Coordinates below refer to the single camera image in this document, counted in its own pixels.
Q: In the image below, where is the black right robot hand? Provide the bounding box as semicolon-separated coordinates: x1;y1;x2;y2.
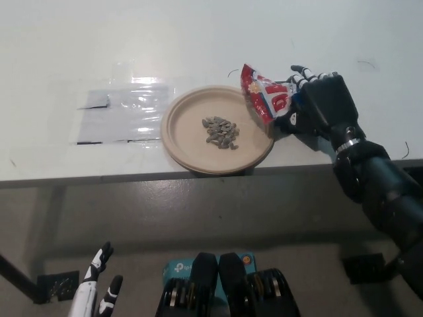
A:
273;64;367;151

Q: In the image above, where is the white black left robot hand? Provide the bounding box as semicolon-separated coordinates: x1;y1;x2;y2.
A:
67;240;124;317

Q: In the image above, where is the red blue sunflower seed bag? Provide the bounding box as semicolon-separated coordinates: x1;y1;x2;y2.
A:
240;63;298;125

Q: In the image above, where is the black floor foot plate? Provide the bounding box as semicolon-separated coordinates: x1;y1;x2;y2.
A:
36;270;80;302
341;253;394;285

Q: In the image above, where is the pile of sunflower seeds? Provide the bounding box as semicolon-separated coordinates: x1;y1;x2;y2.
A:
201;115;241;151

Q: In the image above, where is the beige paper plate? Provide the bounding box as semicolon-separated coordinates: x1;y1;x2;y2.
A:
160;85;276;174

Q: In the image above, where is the black slanted table leg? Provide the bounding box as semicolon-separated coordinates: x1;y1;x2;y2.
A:
383;254;406;275
0;252;46;304

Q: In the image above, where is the grey upright table leg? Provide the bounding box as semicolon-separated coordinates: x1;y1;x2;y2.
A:
38;186;69;265

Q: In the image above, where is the teal router box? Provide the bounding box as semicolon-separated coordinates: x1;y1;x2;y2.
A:
162;252;257;304

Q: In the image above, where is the clear plastic taped grey sheet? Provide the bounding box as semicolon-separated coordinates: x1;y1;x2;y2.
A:
69;76;171;145

